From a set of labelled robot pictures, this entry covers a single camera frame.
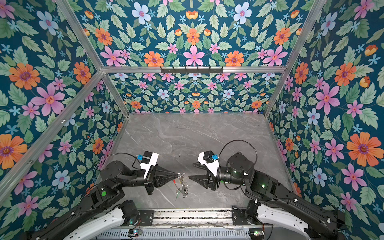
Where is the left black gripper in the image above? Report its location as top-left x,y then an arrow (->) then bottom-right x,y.
117,160 -> 179,196

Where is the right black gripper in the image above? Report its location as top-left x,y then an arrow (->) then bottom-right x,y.
189,160 -> 249,192

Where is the metal keyring with red handle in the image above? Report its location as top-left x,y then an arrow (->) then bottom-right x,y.
174,173 -> 189,199

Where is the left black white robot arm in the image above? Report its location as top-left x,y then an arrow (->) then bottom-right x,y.
20,161 -> 178,240

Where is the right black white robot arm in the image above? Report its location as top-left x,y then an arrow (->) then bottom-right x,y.
189,151 -> 346,240

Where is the left small circuit board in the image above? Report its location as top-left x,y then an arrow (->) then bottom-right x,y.
128,229 -> 143,238

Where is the small circuit board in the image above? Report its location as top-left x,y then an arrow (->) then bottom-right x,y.
128,229 -> 143,238
249,229 -> 265,240

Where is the right small circuit board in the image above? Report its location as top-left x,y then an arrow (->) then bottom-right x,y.
249,229 -> 265,240

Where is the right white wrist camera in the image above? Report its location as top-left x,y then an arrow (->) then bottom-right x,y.
198,151 -> 220,177

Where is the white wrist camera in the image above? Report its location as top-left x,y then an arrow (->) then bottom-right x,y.
198,151 -> 220,177
137,151 -> 159,179

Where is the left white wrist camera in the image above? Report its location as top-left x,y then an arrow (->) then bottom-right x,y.
137,151 -> 159,179

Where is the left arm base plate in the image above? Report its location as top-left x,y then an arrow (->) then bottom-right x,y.
132,210 -> 155,227

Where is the right camera black cable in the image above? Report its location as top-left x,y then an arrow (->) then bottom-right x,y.
217,139 -> 259,169

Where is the camera black cable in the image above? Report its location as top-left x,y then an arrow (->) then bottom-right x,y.
95,152 -> 143,172
217,139 -> 259,169

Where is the left camera black cable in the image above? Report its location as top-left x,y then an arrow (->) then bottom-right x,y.
95,152 -> 143,172

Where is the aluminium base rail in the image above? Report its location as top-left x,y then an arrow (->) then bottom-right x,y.
98,207 -> 323,240

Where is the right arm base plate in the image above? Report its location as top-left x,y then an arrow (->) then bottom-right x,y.
231,202 -> 272,226

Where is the black hook rail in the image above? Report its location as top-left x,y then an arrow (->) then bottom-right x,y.
160,67 -> 224,74

